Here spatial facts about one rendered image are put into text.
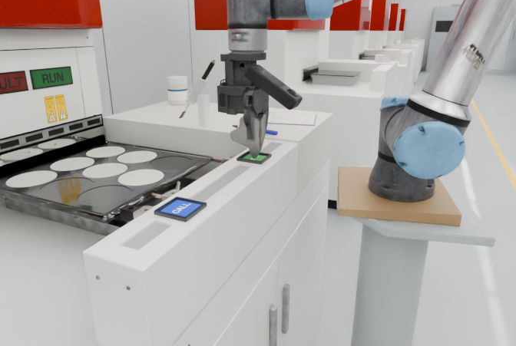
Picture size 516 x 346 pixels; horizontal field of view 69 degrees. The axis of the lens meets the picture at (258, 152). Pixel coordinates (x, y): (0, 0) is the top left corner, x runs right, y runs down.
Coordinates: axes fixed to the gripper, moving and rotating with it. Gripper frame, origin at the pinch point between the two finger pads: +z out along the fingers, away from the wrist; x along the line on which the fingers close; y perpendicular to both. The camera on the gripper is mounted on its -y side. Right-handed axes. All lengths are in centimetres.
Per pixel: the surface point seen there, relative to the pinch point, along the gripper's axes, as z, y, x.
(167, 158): 7.5, 29.1, -7.2
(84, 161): 7.4, 46.5, 3.5
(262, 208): 8.8, -3.9, 6.8
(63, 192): 7.5, 34.9, 19.4
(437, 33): -16, -38, -1229
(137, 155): 7.4, 37.8, -5.8
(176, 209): 1.0, 1.0, 26.8
